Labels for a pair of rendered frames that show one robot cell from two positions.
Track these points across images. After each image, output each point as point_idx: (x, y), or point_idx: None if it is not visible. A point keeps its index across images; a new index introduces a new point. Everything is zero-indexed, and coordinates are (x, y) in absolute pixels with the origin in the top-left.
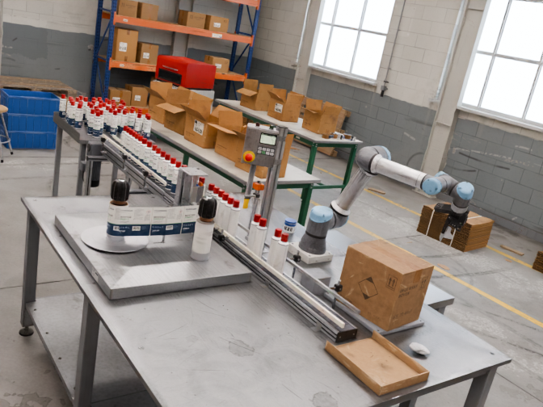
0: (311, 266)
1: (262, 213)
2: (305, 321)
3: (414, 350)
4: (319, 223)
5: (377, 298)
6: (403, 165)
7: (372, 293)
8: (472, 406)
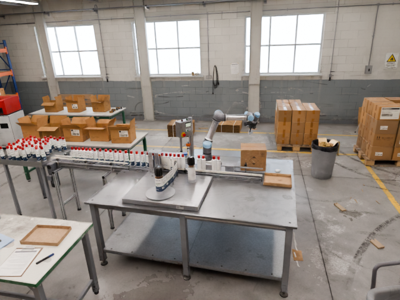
0: None
1: (191, 154)
2: (246, 181)
3: (277, 171)
4: (209, 147)
5: (258, 162)
6: (236, 114)
7: (256, 161)
8: None
